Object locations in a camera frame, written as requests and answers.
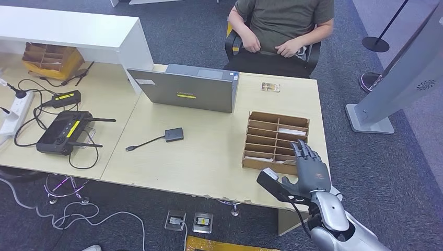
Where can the small chrome chair foot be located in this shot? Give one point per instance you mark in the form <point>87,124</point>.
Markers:
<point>235,210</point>

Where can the white desk shelf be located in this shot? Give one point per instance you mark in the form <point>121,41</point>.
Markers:
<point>69,29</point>

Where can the yellow floor sheet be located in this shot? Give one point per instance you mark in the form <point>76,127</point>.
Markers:
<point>214,246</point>

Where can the chrome stanchion base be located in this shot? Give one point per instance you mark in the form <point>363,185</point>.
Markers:
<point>367,83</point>

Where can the white card in organizer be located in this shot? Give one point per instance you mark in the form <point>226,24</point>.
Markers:
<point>291,132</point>
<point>259,159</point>

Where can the beige desk side panel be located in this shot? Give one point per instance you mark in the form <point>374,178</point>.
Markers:
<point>287,221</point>

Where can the grey kiosk stand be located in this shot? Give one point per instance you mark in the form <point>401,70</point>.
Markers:
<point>399,83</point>

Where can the black remote controller with antennas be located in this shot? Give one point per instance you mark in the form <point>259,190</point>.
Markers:
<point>60,132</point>

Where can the grey white card reader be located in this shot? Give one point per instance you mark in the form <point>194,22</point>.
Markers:
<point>335,194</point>

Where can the white furniture base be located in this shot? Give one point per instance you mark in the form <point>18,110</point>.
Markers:
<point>154,1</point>

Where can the white shoe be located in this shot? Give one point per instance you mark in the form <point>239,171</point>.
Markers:
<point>92,248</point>

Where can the wooden slotted card organizer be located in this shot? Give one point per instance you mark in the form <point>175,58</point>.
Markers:
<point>263,138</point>

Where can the person's right hand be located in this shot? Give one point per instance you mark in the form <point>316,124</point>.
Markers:
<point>252,43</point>

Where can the large chrome chair base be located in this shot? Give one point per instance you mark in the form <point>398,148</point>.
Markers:
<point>72,186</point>

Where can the black power brick yellow label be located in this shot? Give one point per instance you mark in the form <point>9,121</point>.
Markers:
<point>65,98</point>

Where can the pale patterned room key card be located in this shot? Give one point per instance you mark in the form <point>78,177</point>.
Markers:
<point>285,162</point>

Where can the person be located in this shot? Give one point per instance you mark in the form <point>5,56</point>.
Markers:
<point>283,17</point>

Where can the white power strip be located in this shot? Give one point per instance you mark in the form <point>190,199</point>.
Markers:
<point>17,113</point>

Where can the person's right forearm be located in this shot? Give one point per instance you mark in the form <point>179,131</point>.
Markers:
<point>239,24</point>

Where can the floor outlet with white plug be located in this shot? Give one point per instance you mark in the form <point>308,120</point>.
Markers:
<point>175,220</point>

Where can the person's left forearm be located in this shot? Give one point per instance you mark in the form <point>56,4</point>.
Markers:
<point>316,33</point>

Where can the person's left hand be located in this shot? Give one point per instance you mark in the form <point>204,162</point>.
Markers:
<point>290,48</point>

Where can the floor outlet with yellow label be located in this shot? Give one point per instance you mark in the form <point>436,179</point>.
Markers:
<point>203,222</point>

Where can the black stanchion post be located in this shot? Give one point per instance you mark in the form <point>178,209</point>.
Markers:
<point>375,45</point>

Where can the grey laptop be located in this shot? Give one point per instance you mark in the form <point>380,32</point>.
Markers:
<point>188,90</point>

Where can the gold patterned ID card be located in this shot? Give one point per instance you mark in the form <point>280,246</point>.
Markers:
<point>270,87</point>

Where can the wooden organizer in yellow box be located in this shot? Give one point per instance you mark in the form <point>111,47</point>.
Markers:
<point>55,61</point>

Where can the small black tripod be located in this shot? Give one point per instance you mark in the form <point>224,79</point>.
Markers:
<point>81,73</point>

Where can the small black plug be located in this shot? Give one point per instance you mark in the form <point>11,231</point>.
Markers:
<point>5,110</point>

